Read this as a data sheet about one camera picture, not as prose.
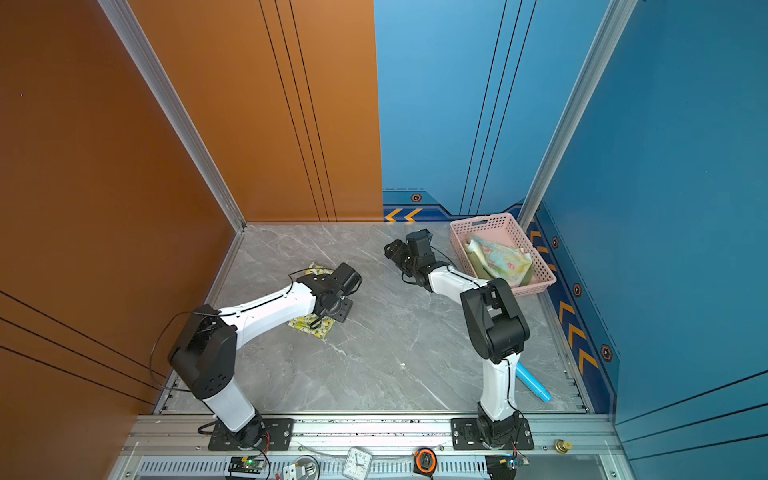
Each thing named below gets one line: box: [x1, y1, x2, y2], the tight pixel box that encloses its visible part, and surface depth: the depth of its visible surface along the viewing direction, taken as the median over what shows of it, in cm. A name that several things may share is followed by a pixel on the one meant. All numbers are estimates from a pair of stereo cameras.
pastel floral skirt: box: [464, 239, 532, 287], surface depth 107 cm
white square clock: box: [342, 446, 373, 480], surface depth 70 cm
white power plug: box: [283, 463, 306, 480], surface depth 64 cm
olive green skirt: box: [467, 251, 535, 287], surface depth 100 cm
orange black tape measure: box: [413, 447, 437, 480], surface depth 69 cm
